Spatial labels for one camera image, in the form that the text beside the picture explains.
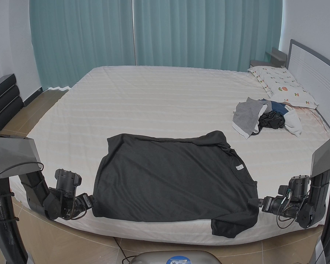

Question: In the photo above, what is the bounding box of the blue-green curtain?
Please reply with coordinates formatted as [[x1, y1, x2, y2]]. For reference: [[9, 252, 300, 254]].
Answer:
[[30, 0, 138, 92], [133, 0, 284, 73]]

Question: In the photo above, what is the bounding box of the black cable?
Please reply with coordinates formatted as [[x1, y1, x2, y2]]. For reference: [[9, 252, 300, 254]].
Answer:
[[0, 162, 44, 180], [113, 237, 139, 264]]

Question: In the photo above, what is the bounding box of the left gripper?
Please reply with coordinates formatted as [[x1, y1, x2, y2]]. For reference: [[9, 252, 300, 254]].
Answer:
[[76, 193, 96, 211]]

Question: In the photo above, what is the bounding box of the grey bedside table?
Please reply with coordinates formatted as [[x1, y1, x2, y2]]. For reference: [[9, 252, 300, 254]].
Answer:
[[250, 47, 288, 68]]

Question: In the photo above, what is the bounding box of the bed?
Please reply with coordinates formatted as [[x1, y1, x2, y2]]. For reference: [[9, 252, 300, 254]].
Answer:
[[10, 39, 330, 245]]

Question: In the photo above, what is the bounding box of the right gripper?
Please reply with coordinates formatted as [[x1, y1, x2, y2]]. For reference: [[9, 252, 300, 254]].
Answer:
[[260, 195, 281, 214]]

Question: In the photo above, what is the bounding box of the black chest of drawers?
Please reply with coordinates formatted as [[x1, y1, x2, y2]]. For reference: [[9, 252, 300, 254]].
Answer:
[[0, 74, 25, 133]]

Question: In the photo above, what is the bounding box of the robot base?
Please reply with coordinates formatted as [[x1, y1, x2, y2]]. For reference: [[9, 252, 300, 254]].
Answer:
[[128, 250, 220, 264]]

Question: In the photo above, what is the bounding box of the pile of clothes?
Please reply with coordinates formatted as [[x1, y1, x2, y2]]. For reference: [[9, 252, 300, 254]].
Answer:
[[232, 97, 303, 140]]

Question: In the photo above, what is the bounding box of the black T-shirt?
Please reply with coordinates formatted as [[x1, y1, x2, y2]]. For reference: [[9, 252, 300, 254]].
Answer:
[[92, 130, 260, 239]]

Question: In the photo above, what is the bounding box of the white printed pillow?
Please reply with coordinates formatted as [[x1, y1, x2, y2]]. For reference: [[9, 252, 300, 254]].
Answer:
[[247, 66, 319, 109]]

